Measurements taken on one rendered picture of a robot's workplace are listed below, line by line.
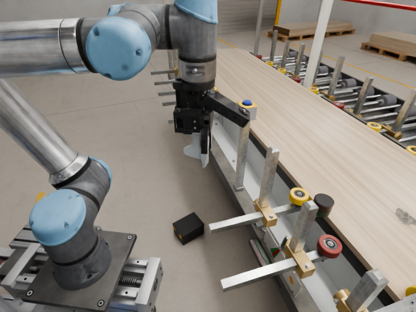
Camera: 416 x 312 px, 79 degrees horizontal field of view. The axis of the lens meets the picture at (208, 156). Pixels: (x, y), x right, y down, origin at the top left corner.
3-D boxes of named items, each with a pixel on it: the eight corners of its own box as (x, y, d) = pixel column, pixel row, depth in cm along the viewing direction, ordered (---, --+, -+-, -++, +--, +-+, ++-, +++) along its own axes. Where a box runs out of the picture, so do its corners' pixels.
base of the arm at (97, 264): (42, 286, 66) (25, 265, 60) (73, 236, 78) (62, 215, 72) (96, 293, 64) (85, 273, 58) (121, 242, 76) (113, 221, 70)
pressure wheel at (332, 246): (320, 272, 93) (329, 255, 86) (307, 254, 99) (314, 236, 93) (337, 266, 95) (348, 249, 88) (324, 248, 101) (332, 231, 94)
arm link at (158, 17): (93, 8, 39) (164, 8, 39) (114, 0, 48) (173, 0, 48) (105, 60, 43) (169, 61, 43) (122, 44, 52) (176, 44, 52)
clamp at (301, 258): (300, 280, 89) (303, 272, 86) (280, 247, 99) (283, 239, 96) (314, 275, 90) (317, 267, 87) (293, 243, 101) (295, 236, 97)
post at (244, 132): (236, 192, 140) (242, 121, 113) (233, 186, 144) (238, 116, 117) (243, 190, 141) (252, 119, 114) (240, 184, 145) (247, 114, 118)
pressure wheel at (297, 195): (301, 219, 113) (307, 202, 106) (283, 213, 116) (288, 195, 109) (304, 207, 119) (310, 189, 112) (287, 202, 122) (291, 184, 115)
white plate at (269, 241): (294, 298, 95) (300, 285, 89) (262, 241, 115) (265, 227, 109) (295, 298, 95) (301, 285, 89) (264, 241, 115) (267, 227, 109)
